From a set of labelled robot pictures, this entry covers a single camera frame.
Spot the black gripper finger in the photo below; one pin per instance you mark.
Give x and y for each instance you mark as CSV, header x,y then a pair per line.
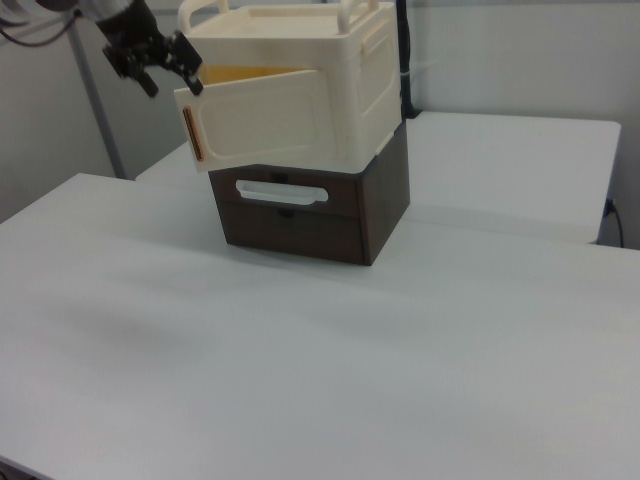
x,y
149,85
186,55

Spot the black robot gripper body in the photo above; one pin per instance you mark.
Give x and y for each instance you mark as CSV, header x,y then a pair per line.
x,y
132,40

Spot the cream cabinet door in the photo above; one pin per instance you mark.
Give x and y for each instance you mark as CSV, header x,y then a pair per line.
x,y
255,120

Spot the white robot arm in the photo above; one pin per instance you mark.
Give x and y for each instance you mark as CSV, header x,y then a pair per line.
x,y
100,6

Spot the cream plastic cabinet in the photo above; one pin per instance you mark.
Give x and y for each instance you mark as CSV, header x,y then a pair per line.
x,y
280,45

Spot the small black drawer latch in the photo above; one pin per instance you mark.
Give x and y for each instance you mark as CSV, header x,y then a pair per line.
x,y
286,214

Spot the plain brown drawer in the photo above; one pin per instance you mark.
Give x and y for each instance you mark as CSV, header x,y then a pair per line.
x,y
300,232

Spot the dark brown drawer box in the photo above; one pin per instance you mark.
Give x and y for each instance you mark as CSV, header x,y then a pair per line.
x,y
385,200

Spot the grey metal partition post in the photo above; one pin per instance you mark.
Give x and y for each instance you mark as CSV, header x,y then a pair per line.
x,y
95,100

